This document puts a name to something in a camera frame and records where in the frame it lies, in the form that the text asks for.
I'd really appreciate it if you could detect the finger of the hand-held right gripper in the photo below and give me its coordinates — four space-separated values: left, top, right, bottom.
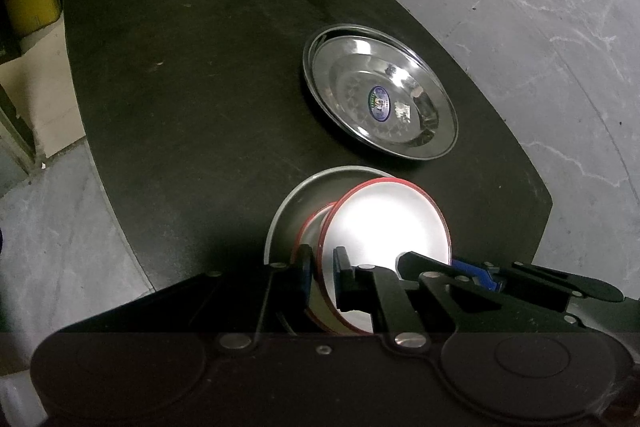
396 251 504 294
505 261 624 311

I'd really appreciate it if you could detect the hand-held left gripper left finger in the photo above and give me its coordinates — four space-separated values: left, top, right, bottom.
85 247 317 351

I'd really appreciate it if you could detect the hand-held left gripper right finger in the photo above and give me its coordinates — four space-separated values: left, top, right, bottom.
333 247 506 351

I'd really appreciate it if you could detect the small white ceramic bowl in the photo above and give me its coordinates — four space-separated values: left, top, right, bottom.
320 178 455 336
297 202 342 325

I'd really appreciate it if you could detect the deep stainless steel bowl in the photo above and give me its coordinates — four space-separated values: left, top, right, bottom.
263 165 401 268

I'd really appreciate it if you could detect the stainless steel plate with sticker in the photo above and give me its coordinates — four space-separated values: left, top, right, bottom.
309 34 454 158

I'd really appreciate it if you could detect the plain stainless steel plate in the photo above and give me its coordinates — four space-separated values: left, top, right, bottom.
302 24 459 161

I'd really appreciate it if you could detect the cardboard box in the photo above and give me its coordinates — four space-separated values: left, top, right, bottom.
0 19 87 160

